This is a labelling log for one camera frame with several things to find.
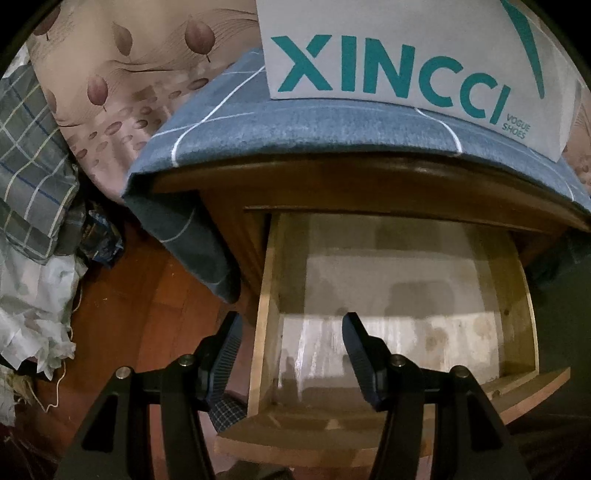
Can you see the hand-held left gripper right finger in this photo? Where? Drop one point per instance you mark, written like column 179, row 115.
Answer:
column 358, row 350

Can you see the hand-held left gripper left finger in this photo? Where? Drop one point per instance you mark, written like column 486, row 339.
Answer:
column 226, row 355

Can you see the wooden drawer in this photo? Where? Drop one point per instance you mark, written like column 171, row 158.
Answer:
column 392, row 286

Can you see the white cardboard shoe box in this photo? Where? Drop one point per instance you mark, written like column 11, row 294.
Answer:
column 415, row 27

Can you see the person's left leg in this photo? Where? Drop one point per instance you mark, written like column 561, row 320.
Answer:
column 228, row 413

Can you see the blue printed packet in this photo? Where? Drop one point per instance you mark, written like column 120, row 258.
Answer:
column 99, row 240

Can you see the white crumpled plastic sheet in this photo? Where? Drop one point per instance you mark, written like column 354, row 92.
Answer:
column 32, row 300

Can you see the blue checked cloth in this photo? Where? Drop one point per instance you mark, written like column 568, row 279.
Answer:
column 323, row 124

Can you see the grey plaid cloth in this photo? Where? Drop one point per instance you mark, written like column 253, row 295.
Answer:
column 32, row 175

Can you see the beige leaf-print curtain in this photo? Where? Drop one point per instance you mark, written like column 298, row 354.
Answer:
column 138, row 69

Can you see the white plastic bag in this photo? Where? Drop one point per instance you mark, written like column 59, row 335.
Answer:
column 16, row 64

